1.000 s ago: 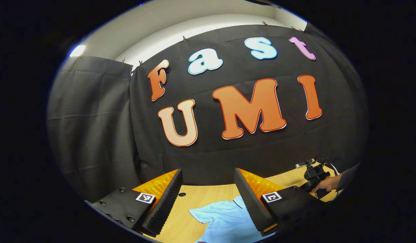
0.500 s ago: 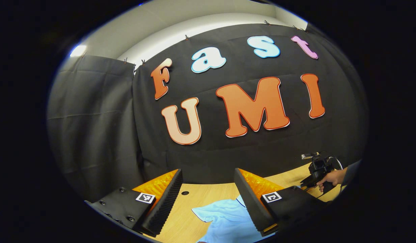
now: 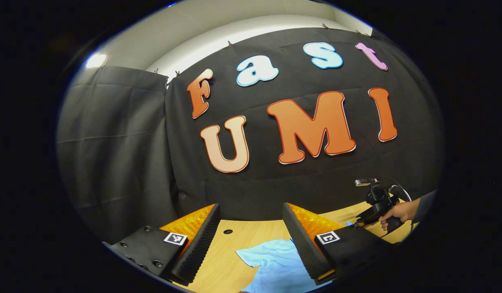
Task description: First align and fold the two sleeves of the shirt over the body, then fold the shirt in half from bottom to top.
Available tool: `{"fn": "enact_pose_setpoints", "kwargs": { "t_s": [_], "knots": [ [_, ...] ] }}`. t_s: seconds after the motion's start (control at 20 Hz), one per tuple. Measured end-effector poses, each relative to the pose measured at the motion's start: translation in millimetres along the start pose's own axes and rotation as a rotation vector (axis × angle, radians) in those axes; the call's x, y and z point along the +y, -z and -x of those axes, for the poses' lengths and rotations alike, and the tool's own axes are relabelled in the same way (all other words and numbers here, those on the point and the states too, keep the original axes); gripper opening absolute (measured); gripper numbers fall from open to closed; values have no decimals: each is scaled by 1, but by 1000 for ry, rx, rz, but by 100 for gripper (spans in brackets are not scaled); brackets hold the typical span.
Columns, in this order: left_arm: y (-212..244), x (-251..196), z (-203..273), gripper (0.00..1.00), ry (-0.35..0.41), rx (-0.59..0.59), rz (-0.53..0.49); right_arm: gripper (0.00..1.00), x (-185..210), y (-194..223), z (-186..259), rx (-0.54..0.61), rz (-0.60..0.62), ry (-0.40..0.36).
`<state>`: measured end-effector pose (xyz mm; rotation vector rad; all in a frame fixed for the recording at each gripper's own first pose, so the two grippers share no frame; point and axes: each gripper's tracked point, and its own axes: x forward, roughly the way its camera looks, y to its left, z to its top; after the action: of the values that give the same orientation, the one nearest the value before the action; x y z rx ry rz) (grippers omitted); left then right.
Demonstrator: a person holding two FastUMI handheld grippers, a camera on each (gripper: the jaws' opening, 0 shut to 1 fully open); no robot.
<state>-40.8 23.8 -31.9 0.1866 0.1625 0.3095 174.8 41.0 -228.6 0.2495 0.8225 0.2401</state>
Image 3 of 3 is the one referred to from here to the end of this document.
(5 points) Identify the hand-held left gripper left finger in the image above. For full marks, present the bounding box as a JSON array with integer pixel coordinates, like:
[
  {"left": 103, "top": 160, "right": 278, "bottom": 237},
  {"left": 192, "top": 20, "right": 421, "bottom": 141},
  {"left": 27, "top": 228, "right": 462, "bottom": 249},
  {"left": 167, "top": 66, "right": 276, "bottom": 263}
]
[{"left": 102, "top": 203, "right": 221, "bottom": 286}]

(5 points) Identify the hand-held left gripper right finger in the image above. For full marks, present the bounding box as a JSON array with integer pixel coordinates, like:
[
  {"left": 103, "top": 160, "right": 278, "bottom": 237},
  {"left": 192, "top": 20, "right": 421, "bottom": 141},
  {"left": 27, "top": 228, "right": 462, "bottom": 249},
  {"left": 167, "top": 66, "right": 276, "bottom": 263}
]
[{"left": 282, "top": 202, "right": 394, "bottom": 286}]

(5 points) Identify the light blue T-shirt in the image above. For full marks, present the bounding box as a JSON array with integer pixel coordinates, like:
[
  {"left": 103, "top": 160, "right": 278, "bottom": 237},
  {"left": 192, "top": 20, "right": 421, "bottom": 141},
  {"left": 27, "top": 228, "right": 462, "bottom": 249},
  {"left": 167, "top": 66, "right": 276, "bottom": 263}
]
[{"left": 235, "top": 221, "right": 353, "bottom": 293}]

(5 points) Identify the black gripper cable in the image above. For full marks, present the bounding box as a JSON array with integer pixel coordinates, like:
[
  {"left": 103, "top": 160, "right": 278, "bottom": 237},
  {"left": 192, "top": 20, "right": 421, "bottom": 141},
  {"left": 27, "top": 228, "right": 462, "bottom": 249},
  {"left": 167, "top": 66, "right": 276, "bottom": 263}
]
[{"left": 377, "top": 177, "right": 412, "bottom": 202}]

